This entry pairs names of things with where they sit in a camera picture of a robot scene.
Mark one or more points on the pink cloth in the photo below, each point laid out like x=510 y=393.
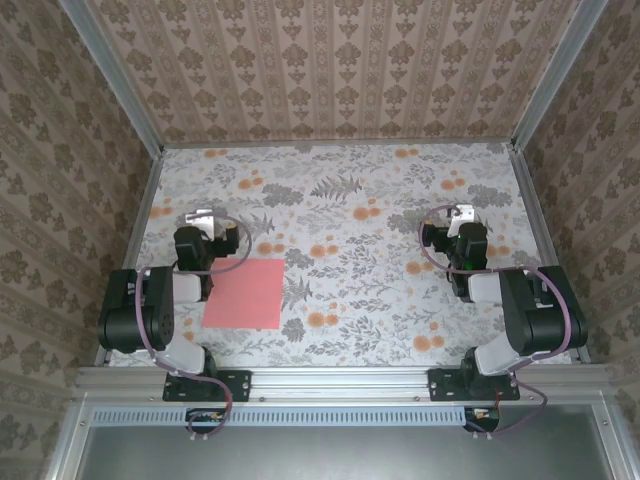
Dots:
x=245 y=295

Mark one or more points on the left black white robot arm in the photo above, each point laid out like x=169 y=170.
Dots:
x=125 y=320

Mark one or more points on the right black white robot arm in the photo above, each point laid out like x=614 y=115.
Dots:
x=545 y=325

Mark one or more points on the floral patterned table cover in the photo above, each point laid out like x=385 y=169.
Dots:
x=300 y=170

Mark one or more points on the grey metal panel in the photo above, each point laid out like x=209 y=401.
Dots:
x=350 y=455

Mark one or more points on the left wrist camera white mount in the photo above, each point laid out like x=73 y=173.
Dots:
x=202 y=220

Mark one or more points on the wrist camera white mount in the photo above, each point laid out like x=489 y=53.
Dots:
x=462 y=212
x=202 y=220

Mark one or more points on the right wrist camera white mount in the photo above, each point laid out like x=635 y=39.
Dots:
x=462 y=212

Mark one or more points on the thin aluminium frame rail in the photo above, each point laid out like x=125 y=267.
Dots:
x=340 y=143

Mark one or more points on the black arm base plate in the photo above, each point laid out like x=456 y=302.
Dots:
x=240 y=385
x=442 y=385

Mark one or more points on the wide aluminium frame rail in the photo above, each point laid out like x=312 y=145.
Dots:
x=340 y=382

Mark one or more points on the aluminium frame post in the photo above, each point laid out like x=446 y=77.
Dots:
x=116 y=75
x=555 y=75

